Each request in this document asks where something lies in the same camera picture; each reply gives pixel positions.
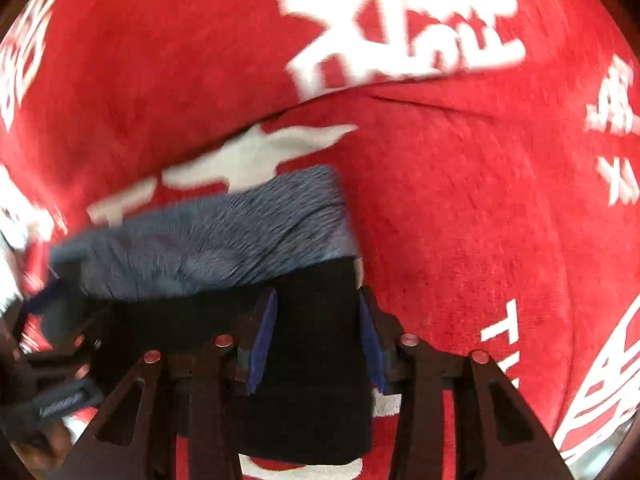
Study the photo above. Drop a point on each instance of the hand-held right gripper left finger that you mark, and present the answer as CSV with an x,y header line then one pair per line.
x,y
262,342

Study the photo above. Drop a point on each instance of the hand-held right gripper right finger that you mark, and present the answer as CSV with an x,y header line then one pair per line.
x,y
371,347

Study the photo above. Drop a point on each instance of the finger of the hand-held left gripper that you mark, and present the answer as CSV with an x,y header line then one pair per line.
x,y
47,296
57,362

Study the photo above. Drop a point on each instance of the black pants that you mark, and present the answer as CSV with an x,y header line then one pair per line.
x,y
315,320

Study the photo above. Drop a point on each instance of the person's left hand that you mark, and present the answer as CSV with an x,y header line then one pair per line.
x,y
52,441

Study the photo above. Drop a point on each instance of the red printed blanket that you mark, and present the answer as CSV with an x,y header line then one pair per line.
x,y
450,210

